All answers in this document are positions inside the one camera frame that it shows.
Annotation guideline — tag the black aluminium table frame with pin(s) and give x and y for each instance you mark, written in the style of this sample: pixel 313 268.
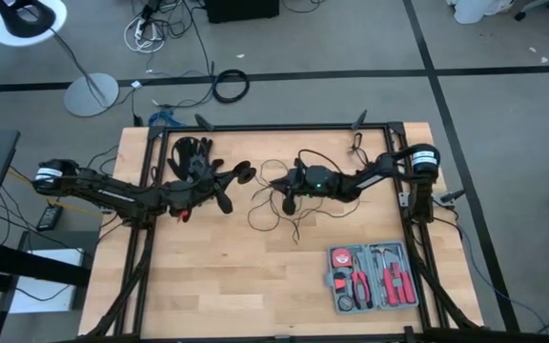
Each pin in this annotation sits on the black aluminium table frame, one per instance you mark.
pixel 274 127

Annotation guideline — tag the grey plastic tool case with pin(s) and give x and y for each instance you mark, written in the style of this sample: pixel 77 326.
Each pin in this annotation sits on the grey plastic tool case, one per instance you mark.
pixel 410 248

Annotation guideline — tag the black box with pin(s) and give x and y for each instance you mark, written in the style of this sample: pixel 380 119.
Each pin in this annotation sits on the black box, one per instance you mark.
pixel 241 9

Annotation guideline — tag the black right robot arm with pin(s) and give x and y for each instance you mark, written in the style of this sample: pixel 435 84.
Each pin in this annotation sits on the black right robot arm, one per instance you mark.
pixel 351 183

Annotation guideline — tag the black work glove green cuff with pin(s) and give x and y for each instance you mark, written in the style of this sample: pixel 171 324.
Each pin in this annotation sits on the black work glove green cuff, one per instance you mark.
pixel 184 152

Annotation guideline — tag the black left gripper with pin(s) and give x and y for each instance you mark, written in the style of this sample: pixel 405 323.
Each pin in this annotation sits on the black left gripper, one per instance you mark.
pixel 205 190

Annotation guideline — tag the white box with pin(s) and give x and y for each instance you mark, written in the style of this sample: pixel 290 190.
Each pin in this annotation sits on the white box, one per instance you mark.
pixel 50 295

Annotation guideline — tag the black table clamp lever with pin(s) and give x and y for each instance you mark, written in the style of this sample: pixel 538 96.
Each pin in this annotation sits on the black table clamp lever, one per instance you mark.
pixel 453 194

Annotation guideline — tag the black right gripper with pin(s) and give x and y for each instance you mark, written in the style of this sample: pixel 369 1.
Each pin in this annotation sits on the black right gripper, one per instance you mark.
pixel 297 183

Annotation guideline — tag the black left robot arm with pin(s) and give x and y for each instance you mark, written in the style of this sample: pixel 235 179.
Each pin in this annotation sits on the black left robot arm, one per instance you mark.
pixel 112 195

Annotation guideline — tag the red tape measure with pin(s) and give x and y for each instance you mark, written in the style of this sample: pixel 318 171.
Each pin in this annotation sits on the red tape measure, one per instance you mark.
pixel 341 258

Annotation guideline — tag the white power strip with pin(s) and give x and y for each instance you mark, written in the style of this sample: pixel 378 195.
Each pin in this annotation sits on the white power strip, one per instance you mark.
pixel 139 31

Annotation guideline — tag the grey floor lamp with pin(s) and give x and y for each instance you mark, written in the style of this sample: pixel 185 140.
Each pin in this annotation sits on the grey floor lamp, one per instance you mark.
pixel 91 95

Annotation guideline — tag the grey office chair base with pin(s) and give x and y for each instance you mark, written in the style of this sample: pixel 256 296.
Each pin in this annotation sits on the grey office chair base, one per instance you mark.
pixel 521 15

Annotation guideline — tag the white bag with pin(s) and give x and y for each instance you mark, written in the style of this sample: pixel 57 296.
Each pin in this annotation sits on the white bag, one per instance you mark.
pixel 474 12

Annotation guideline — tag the black carabiner hook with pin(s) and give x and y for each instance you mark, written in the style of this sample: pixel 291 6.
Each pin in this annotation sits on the black carabiner hook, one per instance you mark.
pixel 352 151

